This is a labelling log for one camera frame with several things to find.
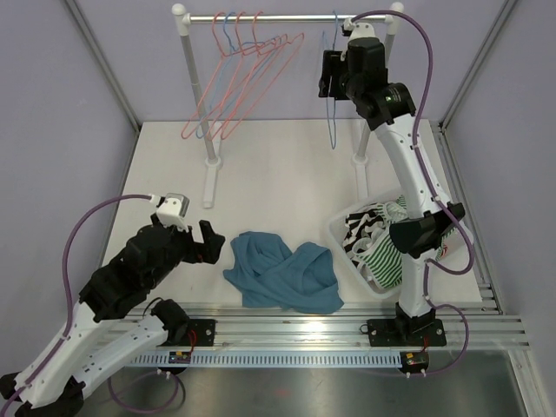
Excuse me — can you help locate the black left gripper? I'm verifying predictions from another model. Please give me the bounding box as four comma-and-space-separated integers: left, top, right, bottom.
147, 212, 225, 289

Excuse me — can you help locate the light blue wire hanger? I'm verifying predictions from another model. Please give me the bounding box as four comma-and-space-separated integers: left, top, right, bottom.
195, 12, 285, 133

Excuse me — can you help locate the pink wire hanger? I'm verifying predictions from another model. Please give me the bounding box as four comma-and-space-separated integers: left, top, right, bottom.
218, 20, 305, 140
199, 12, 292, 138
181, 12, 274, 142

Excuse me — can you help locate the blue tank top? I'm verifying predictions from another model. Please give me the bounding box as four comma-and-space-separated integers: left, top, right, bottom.
223, 231, 344, 314

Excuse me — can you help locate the black white striped tank top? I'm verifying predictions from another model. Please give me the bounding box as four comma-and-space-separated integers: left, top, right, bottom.
342, 202, 389, 259

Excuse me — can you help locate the green white striped tank top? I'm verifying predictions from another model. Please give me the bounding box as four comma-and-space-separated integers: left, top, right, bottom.
354, 195, 407, 289

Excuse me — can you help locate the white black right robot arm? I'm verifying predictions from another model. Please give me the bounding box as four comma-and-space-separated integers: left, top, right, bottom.
319, 36, 465, 346

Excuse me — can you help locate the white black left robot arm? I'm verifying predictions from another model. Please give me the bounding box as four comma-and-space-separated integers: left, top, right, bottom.
1, 221, 225, 416

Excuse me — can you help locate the white silver clothes rack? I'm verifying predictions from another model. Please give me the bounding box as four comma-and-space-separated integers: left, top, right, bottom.
171, 2, 405, 209

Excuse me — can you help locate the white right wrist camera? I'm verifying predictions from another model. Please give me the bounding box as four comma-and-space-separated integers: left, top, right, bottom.
341, 17, 376, 41

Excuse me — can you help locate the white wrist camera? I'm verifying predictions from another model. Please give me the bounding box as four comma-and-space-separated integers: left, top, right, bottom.
149, 193, 190, 231
341, 17, 376, 41

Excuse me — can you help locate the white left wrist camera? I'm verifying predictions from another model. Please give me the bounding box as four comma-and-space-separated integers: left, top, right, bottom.
149, 193, 190, 231

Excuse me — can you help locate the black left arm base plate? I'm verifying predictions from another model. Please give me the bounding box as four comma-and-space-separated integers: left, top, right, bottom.
172, 318, 216, 348

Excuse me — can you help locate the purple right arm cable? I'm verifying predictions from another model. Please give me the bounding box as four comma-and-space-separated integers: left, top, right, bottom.
354, 10, 474, 379

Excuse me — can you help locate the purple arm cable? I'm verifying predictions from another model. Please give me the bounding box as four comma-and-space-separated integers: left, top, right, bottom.
0, 193, 186, 414
354, 10, 474, 379

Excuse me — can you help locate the white slotted cable duct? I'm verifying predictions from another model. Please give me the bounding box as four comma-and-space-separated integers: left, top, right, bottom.
130, 350, 401, 368

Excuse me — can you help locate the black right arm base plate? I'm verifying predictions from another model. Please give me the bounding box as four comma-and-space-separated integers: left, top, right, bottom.
367, 319, 447, 348

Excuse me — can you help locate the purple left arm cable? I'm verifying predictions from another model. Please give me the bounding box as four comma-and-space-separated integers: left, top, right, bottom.
0, 193, 186, 414

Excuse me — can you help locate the aluminium mounting rail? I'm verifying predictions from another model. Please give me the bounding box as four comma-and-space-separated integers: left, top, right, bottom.
103, 281, 533, 350

